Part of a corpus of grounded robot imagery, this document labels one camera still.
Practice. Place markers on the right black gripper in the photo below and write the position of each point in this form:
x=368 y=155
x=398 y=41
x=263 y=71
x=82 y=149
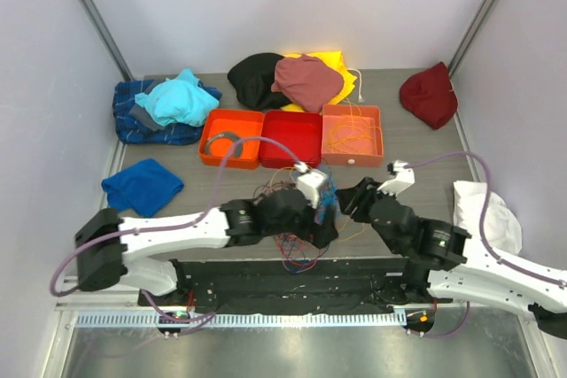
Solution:
x=360 y=196

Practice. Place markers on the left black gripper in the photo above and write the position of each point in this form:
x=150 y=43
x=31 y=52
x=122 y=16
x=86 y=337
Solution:
x=319 y=235

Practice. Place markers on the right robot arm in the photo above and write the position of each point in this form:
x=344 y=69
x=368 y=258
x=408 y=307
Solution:
x=447 y=262

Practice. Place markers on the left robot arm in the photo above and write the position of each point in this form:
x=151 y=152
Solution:
x=116 y=250

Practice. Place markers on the salmon plastic bin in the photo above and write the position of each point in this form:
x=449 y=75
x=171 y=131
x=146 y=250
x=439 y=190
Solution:
x=352 y=135

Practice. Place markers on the red plastic bin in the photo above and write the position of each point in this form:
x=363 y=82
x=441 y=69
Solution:
x=301 y=132

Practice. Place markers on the orange plastic bin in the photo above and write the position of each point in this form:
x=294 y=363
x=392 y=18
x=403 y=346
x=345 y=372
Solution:
x=222 y=128

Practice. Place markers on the dusty pink cloth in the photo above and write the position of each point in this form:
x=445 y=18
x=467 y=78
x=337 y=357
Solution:
x=307 y=82

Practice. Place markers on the maroon cloth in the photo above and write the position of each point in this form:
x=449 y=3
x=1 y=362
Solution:
x=429 y=95

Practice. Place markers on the black cloth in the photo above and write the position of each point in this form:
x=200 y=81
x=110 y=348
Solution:
x=252 y=79

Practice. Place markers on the royal blue cloth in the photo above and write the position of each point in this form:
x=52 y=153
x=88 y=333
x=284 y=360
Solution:
x=145 y=188

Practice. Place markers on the light blue cloth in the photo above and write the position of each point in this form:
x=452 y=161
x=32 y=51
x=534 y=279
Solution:
x=178 y=101

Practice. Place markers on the white cloth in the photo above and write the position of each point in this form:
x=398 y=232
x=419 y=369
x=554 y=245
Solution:
x=502 y=229

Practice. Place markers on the dark blue plaid cloth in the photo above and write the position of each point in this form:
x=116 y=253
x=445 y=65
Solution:
x=132 y=131

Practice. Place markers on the grey cloth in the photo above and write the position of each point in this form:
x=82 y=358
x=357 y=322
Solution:
x=139 y=114

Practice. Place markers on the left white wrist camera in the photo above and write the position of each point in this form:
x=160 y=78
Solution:
x=310 y=183

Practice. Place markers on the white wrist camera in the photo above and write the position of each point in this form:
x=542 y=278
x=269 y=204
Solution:
x=310 y=183
x=402 y=178

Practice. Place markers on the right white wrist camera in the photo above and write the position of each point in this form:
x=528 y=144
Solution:
x=402 y=178

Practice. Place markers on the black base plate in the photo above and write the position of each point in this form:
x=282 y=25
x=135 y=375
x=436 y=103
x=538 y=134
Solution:
x=332 y=286

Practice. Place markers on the slotted cable duct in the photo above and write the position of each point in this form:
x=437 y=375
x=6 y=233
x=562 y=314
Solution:
x=147 y=319

